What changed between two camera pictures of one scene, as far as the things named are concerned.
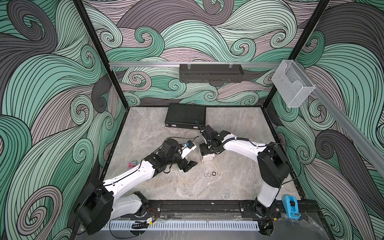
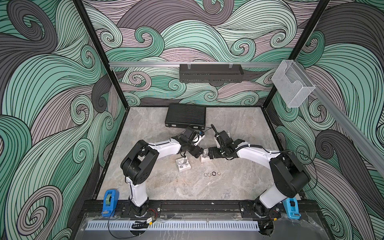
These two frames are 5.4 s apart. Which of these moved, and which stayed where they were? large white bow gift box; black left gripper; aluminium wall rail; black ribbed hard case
Moved: black left gripper
Stayed: black ribbed hard case; large white bow gift box; aluminium wall rail
